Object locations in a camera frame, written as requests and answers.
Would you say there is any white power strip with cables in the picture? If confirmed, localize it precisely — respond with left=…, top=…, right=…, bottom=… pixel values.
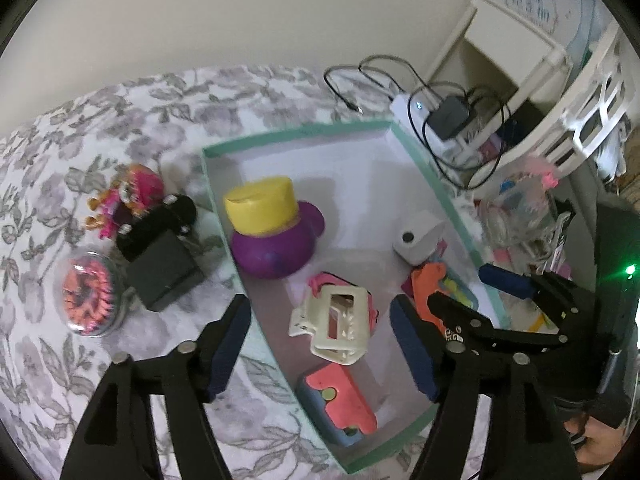
left=324, top=55, right=516, bottom=191

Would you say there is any clear plastic bag of trinkets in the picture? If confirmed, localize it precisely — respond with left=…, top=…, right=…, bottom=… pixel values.
left=472, top=160, right=573, bottom=266

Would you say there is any pink and orange doll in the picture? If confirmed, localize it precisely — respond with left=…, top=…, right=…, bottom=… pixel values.
left=86, top=162, right=166, bottom=241

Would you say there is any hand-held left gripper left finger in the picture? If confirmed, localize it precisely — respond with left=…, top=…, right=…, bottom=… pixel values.
left=60, top=294, right=252, bottom=480

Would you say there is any person's right hand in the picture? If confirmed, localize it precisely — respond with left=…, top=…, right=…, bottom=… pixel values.
left=564, top=412, right=626, bottom=467

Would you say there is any white plastic basket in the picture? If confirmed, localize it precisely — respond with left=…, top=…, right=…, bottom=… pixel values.
left=492, top=19, right=633, bottom=183

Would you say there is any green-rimmed white tray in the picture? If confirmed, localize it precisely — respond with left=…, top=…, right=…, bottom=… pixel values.
left=201, top=119, right=512, bottom=475

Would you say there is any purple toy with yellow cap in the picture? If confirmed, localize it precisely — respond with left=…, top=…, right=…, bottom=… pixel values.
left=223, top=176, right=326, bottom=281

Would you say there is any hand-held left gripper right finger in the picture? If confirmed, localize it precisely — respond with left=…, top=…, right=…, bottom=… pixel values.
left=390, top=294, right=583, bottom=480

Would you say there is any white smartwatch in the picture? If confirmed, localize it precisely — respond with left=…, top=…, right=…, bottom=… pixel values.
left=392, top=210, right=447, bottom=266

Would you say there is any clear round hair tie container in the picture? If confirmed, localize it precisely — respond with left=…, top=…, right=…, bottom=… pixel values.
left=54, top=245, right=132, bottom=338

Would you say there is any white shelf unit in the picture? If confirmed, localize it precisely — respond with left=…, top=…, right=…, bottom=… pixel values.
left=430, top=0, right=573, bottom=111

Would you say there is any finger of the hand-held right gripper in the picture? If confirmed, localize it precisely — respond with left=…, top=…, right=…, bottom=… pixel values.
left=477, top=263, right=568, bottom=313
left=426, top=291, right=501, bottom=348

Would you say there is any pink fitness band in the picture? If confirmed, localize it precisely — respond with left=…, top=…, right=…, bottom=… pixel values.
left=307, top=271, right=382, bottom=333

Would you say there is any black square box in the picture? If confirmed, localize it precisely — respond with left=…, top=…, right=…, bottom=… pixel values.
left=125, top=232, right=207, bottom=313

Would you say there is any black power adapter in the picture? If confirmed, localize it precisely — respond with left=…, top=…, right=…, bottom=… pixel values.
left=427, top=96, right=476, bottom=141

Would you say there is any orange and blue toy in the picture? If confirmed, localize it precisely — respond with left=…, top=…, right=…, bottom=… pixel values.
left=295, top=364, right=378, bottom=448
left=402, top=260, right=483, bottom=333

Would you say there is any cream hair claw clip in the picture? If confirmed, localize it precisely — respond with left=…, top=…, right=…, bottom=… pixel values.
left=287, top=284, right=372, bottom=367

